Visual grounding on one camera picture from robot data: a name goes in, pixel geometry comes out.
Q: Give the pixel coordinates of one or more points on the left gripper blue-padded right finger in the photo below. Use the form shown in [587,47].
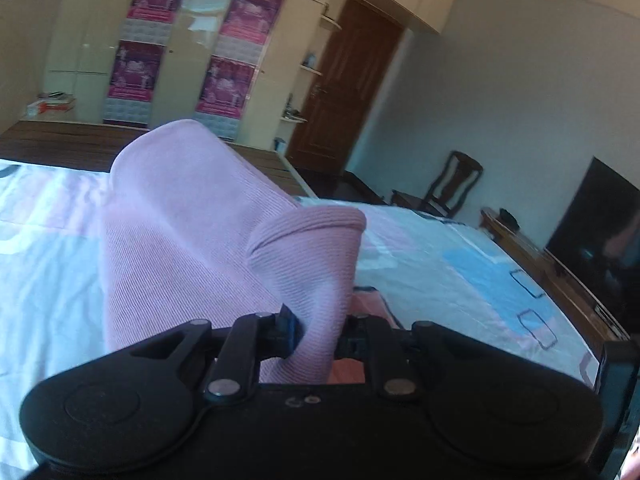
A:
[371,341]

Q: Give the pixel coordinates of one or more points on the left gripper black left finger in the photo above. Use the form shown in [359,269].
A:
[238,351]

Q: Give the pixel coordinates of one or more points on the pink sweater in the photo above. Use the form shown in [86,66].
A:
[218,240]

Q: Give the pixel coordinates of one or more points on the patterned bed sheet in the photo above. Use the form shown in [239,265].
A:
[424,270]

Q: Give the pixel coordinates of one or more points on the black television screen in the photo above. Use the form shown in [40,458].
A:
[598,241]

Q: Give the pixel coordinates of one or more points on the dark wooden chair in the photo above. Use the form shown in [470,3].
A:
[448,192]

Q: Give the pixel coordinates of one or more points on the lower right pink poster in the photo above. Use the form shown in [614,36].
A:
[223,96]

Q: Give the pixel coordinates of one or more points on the pink poster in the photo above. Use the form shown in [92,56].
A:
[246,29]
[150,21]
[223,96]
[130,91]

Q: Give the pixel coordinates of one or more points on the corner shelf unit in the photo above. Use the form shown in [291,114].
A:
[309,73]

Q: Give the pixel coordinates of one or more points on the lower left pink poster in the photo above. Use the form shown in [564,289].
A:
[130,91]

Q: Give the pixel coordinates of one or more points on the dark brown wooden door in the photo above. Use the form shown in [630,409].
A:
[352,69]

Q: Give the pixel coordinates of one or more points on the cream wardrobe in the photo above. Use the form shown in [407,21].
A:
[84,44]

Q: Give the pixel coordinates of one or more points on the orange white box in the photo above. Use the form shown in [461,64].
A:
[50,102]

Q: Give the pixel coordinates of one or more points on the upper right pink poster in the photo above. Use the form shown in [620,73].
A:
[246,29]

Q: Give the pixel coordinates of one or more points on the upper left pink poster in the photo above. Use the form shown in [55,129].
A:
[150,21]

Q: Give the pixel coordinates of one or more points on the dark wooden bed frame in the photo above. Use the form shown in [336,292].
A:
[102,148]

